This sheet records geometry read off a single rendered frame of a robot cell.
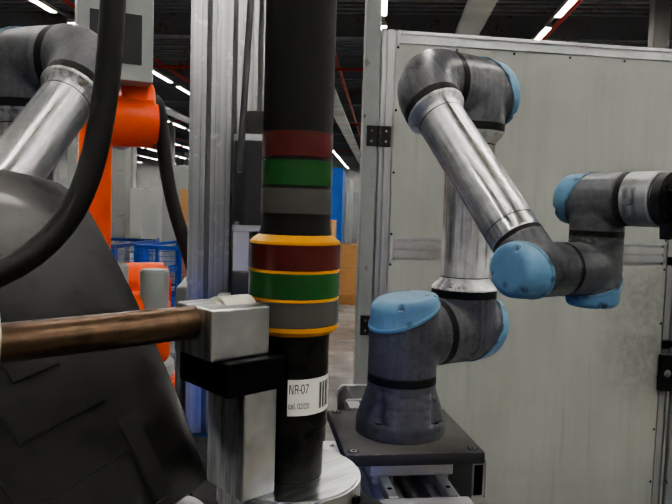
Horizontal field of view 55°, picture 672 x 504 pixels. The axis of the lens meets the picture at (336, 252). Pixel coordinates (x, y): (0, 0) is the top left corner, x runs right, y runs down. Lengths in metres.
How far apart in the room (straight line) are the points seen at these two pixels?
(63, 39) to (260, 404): 0.85
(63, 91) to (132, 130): 3.35
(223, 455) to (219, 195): 0.91
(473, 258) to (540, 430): 1.39
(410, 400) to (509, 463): 1.41
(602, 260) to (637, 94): 1.60
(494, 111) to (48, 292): 0.92
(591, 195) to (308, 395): 0.72
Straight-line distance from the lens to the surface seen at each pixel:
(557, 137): 2.36
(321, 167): 0.30
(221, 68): 1.21
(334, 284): 0.30
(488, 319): 1.16
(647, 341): 2.57
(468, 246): 1.14
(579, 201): 0.98
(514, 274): 0.86
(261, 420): 0.29
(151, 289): 4.17
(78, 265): 0.37
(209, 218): 1.18
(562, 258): 0.89
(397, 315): 1.04
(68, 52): 1.05
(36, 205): 0.40
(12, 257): 0.25
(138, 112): 4.35
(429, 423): 1.09
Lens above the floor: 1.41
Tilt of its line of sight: 4 degrees down
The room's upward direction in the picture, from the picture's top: 2 degrees clockwise
